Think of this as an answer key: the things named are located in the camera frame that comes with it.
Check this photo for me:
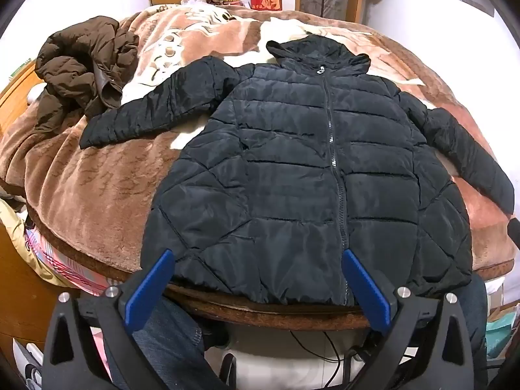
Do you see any teal paper bag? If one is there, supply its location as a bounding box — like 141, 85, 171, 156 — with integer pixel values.
485, 303, 520, 360

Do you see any wooden bed frame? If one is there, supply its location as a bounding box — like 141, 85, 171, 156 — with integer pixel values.
0, 60, 82, 346

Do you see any person's right leg in jeans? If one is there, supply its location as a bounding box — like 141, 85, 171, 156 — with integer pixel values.
459, 272, 489, 370

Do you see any brown puffer jacket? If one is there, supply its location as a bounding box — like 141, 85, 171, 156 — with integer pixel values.
33, 15, 141, 135

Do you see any pink plaid bed sheet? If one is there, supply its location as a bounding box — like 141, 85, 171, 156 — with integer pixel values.
24, 227, 110, 297

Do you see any brown and white plush blanket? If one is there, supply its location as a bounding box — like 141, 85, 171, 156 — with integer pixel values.
0, 4, 520, 330

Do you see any person's left leg in jeans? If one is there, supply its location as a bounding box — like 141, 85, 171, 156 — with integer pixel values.
103, 292, 228, 390

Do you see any black hooded puffer jacket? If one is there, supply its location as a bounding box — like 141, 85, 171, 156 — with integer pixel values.
79, 34, 516, 306

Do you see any black cable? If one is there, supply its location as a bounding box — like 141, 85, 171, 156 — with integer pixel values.
288, 329, 366, 374

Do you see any yellow cloth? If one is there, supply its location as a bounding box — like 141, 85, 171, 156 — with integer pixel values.
0, 199, 30, 261

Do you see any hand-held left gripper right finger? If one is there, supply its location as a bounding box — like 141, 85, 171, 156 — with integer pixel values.
341, 249, 476, 390

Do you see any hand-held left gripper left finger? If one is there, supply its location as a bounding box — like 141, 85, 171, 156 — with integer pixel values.
43, 249, 228, 390

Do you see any person's leg in jeans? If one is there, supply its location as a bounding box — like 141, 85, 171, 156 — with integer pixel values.
459, 272, 489, 370
103, 292, 228, 390

